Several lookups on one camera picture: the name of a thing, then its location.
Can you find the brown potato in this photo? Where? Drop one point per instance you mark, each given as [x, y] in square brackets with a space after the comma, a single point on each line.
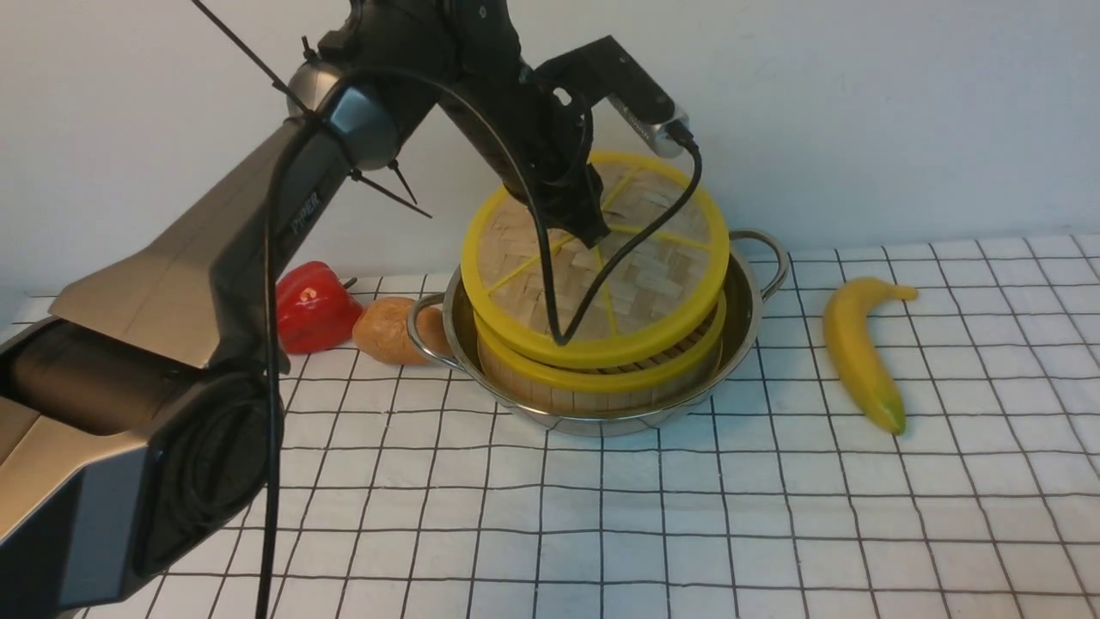
[381, 332]

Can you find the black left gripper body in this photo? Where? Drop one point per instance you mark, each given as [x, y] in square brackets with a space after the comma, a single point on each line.
[465, 58]

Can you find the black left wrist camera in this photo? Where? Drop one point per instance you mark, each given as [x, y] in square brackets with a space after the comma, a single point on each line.
[604, 71]

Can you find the woven bamboo steamer lid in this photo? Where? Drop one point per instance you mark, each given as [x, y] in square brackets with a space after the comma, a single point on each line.
[657, 295]

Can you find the stainless steel two-handled pot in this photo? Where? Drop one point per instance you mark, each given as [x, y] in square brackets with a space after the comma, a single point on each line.
[745, 305]

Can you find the yellow banana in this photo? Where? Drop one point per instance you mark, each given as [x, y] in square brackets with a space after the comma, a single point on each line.
[850, 347]

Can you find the red bell pepper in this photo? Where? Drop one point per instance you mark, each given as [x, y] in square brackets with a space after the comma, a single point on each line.
[315, 310]

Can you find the bamboo steamer basket yellow rim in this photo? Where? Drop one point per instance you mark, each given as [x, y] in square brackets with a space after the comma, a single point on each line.
[563, 391]

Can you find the white checkered tablecloth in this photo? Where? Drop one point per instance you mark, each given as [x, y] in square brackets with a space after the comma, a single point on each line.
[410, 493]

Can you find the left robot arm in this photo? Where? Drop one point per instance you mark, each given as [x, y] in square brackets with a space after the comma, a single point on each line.
[144, 412]

